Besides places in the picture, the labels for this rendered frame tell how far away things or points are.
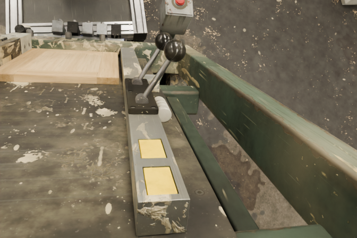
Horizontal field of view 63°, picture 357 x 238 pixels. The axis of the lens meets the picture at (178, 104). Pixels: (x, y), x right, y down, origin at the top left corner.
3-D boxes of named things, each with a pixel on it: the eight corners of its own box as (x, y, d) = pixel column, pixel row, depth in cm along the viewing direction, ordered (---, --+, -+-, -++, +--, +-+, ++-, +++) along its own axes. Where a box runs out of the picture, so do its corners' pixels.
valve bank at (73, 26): (129, 38, 152) (132, 13, 129) (129, 64, 148) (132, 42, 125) (25, 32, 141) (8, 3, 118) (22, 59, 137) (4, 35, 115)
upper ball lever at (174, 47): (146, 107, 53) (187, 45, 51) (148, 115, 50) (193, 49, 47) (128, 97, 52) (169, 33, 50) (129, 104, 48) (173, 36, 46)
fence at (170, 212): (133, 58, 116) (133, 48, 115) (186, 232, 29) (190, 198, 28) (120, 57, 115) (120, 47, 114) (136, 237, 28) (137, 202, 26)
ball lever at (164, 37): (141, 88, 64) (174, 37, 62) (142, 94, 61) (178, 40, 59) (126, 80, 63) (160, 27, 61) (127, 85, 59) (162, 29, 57)
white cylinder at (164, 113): (171, 122, 55) (164, 108, 63) (172, 108, 54) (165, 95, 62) (155, 122, 55) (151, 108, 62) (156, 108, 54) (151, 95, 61)
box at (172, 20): (183, 14, 141) (192, -9, 124) (184, 36, 139) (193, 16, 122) (158, 11, 139) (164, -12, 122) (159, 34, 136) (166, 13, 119)
